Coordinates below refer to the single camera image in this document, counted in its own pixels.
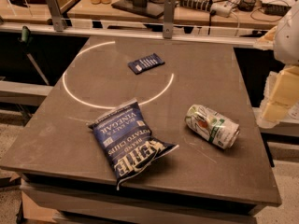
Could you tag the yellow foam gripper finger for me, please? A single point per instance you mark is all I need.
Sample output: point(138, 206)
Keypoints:
point(281, 93)

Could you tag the crushed 7up can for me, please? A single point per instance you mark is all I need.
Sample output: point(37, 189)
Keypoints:
point(212, 126)

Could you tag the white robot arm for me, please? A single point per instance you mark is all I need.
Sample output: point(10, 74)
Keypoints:
point(286, 40)

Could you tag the blue rxbar blueberry bar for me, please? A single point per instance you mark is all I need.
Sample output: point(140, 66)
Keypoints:
point(146, 63)

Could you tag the white power adapter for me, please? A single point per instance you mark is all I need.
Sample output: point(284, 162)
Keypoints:
point(221, 10)

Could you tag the power strip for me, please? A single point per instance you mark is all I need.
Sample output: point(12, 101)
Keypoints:
point(203, 5)

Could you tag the blue kettle chips bag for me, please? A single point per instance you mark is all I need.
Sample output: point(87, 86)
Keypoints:
point(127, 141)

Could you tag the black monitor stand base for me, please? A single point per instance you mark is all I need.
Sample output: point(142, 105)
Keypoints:
point(140, 7)

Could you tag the centre metal bracket post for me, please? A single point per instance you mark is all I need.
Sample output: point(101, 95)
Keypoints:
point(169, 10)

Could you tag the metal bracket post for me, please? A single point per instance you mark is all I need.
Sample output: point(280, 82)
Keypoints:
point(56, 15)
point(169, 10)

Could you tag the horizontal metal rail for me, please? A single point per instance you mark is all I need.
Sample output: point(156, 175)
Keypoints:
point(236, 40)

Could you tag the left metal bracket post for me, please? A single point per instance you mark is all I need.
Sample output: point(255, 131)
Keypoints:
point(56, 15)

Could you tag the green handled tool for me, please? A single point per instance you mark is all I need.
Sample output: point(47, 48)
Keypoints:
point(25, 40)

